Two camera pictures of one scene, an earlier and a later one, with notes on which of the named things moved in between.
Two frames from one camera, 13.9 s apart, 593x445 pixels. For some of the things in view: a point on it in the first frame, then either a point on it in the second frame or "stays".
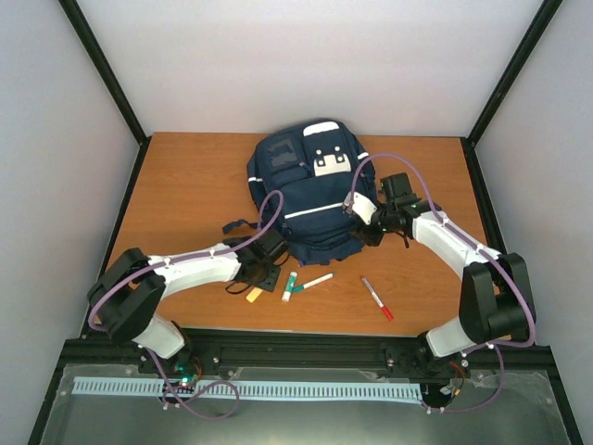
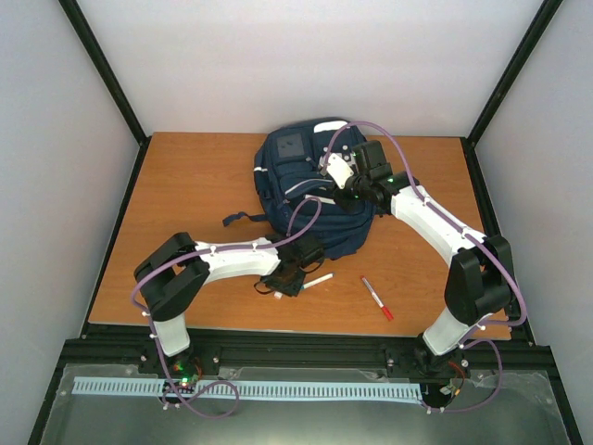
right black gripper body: [375, 238] → [362, 182]
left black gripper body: [263, 280] → [287, 286]
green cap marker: [298, 287] stays
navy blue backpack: [300, 179] stays
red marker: [385, 311] stays
